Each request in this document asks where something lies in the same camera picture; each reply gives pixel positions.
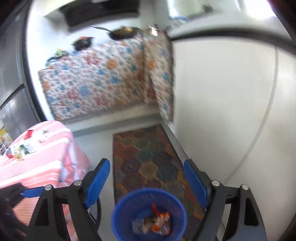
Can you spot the red soda can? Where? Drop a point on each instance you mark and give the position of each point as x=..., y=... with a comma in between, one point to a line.
x=9, y=153

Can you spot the grey refrigerator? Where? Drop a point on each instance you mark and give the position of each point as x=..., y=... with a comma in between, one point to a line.
x=20, y=108

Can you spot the orange foil snack bag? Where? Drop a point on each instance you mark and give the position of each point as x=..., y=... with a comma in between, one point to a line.
x=158, y=222

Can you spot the patterned fu blanket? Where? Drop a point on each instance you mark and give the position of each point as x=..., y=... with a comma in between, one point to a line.
x=112, y=76

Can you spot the green white milk carton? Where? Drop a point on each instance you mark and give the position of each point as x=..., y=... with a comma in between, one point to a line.
x=23, y=148

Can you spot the yellow cardboard box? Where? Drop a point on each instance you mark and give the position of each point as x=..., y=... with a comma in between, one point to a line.
x=5, y=140

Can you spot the hexagon patterned floor mat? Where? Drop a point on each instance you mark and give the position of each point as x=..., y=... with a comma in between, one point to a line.
x=146, y=158

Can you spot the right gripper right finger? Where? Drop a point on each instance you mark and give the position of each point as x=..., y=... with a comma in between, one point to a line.
x=244, y=221

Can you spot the floral tissue pack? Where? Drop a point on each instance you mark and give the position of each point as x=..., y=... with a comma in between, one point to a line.
x=46, y=136

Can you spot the pink striped tablecloth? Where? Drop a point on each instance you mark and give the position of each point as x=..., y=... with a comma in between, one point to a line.
x=59, y=162

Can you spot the steel pot with lid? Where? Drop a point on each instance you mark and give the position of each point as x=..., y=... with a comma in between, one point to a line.
x=154, y=30

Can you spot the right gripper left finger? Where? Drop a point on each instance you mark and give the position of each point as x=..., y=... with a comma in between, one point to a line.
x=82, y=197

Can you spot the red stick wrapper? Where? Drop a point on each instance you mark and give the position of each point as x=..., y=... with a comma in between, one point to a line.
x=28, y=134

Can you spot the black clay pot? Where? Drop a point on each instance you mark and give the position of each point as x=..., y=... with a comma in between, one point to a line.
x=82, y=43

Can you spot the blue trash bin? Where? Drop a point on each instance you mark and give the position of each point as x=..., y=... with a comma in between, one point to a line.
x=134, y=208

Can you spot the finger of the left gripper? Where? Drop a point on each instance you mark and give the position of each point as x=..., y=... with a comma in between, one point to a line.
x=32, y=192

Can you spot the dark frying pan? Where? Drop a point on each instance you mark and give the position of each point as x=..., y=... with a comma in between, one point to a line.
x=120, y=34

